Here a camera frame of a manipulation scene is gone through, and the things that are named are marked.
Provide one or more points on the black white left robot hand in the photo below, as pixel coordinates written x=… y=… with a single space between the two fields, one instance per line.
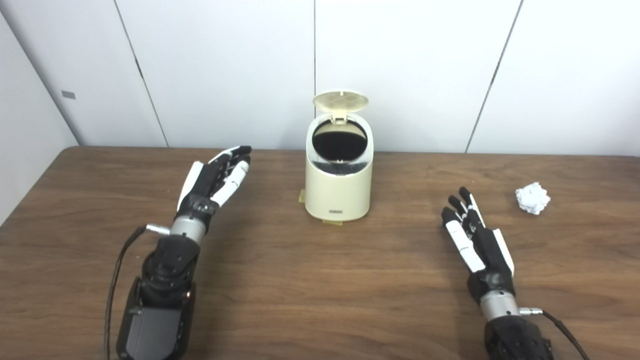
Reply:
x=202 y=187

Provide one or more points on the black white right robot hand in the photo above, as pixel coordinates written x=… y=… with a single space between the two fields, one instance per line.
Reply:
x=487 y=255

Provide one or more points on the white paper ball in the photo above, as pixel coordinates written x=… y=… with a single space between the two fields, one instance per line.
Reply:
x=533 y=198

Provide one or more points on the cream round bin lid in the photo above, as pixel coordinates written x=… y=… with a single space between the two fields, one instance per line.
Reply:
x=341 y=101

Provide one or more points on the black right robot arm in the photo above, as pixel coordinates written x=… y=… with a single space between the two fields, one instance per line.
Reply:
x=515 y=335

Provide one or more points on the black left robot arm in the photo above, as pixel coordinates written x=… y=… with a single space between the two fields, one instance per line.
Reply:
x=160 y=295

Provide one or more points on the cream-colored bin body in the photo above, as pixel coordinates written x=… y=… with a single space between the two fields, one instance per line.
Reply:
x=339 y=192

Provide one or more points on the small yellow tape piece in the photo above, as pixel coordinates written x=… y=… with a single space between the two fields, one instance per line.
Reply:
x=302 y=196

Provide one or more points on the wide yellow tape piece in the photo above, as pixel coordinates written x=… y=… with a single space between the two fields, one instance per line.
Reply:
x=332 y=222

